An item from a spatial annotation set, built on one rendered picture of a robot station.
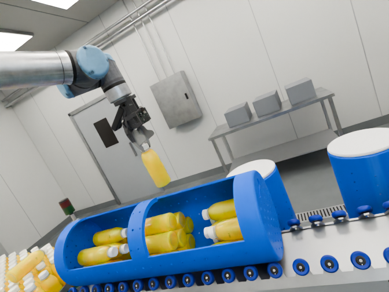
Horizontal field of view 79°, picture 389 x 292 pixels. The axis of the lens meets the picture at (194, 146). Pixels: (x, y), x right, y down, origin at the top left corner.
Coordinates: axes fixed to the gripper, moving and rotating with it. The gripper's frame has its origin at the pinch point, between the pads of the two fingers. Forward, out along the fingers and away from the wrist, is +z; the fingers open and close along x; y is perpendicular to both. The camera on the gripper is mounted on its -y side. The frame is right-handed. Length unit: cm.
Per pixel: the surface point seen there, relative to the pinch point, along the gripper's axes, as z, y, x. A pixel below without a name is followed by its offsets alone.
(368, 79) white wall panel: 90, 140, 324
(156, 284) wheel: 44, -6, -25
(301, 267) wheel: 45, 44, -21
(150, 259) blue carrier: 31.0, 0.5, -26.8
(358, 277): 50, 57, -20
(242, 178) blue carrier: 19.2, 36.0, -10.4
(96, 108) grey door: -56, -287, 287
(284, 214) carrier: 64, 33, 29
